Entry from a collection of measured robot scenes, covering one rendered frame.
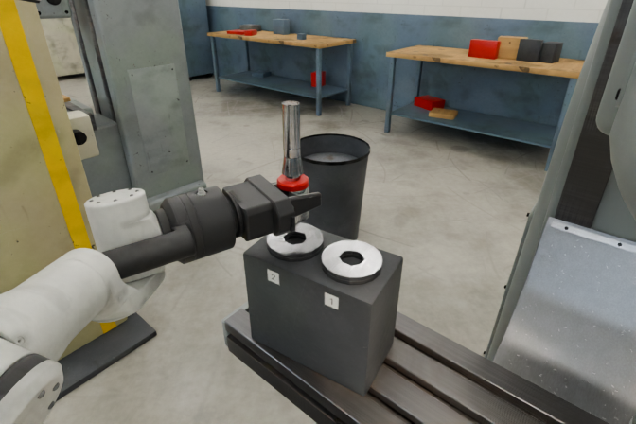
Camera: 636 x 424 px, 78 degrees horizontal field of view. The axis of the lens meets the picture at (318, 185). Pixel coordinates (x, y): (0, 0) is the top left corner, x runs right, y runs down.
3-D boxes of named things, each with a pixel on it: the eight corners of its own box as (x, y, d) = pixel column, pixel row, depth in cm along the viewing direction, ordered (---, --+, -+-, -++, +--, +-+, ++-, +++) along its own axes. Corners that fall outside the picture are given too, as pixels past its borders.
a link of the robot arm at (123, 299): (128, 275, 53) (60, 342, 40) (110, 212, 50) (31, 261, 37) (174, 272, 52) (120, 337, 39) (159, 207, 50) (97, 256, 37)
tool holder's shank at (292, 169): (302, 183, 56) (301, 106, 51) (280, 183, 56) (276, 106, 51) (304, 173, 59) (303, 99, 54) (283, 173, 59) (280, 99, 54)
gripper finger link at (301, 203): (318, 206, 60) (282, 218, 57) (318, 187, 58) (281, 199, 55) (324, 211, 58) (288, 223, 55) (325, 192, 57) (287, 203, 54)
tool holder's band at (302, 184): (308, 192, 56) (308, 185, 56) (274, 191, 56) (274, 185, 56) (309, 178, 60) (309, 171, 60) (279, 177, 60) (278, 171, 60)
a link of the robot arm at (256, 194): (257, 210, 64) (184, 232, 58) (254, 155, 60) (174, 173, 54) (296, 249, 55) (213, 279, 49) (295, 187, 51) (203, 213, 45)
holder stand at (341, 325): (364, 398, 59) (372, 297, 50) (250, 339, 70) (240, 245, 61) (394, 343, 69) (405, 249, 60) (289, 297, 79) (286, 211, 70)
